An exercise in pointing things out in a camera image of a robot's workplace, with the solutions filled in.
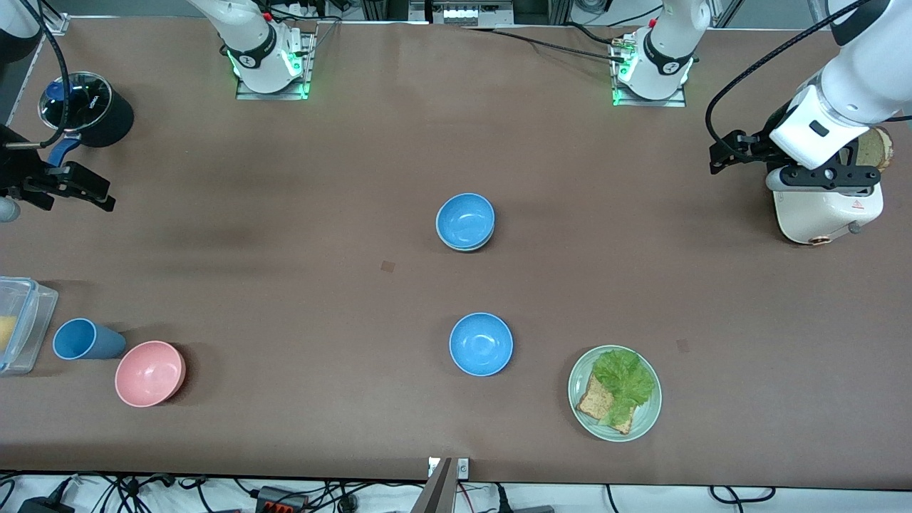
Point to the brown bread slice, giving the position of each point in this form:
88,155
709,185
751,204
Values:
593,402

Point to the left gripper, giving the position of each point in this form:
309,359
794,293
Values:
764,146

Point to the white power strip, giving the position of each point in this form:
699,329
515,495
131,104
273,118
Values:
467,14

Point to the black power adapter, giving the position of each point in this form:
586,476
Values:
46,506

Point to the pink bowl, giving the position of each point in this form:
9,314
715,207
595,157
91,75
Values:
148,374

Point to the green bowl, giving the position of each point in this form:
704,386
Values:
467,249

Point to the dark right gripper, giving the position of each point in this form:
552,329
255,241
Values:
16,166

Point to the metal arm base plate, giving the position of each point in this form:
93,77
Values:
677,102
308,64

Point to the blue bowl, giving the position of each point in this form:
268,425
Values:
464,219
481,344

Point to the green plate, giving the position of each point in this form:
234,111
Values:
645,420

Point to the clear plastic container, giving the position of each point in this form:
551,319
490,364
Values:
32,313

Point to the blue cup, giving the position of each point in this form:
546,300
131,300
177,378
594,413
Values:
85,340

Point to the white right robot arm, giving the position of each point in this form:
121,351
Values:
251,43

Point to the metal table edge bracket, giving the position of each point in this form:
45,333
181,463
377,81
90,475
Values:
463,467

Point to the toast slice in toaster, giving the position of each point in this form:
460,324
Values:
876,148

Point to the yellow food piece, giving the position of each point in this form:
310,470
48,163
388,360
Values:
6,333

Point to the cream white toaster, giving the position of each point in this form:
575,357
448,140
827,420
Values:
812,214

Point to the green lettuce leaf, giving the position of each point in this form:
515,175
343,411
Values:
625,381

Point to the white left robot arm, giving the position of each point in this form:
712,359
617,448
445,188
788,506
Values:
666,50

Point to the black orange power strip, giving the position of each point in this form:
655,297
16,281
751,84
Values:
281,500

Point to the grey metal pole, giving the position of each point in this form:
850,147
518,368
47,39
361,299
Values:
436,491

